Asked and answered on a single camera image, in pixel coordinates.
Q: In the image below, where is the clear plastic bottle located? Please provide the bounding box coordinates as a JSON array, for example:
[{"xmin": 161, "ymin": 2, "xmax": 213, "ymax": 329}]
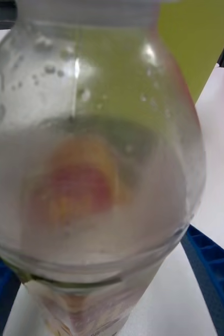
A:
[{"xmin": 0, "ymin": 0, "xmax": 207, "ymax": 336}]

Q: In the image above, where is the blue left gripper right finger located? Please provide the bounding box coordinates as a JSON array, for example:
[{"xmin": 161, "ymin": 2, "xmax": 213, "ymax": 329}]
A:
[{"xmin": 180, "ymin": 224, "xmax": 224, "ymax": 336}]

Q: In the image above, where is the yellow-green waste bin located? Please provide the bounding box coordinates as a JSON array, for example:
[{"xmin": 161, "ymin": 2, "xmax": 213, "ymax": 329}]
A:
[{"xmin": 157, "ymin": 0, "xmax": 224, "ymax": 104}]

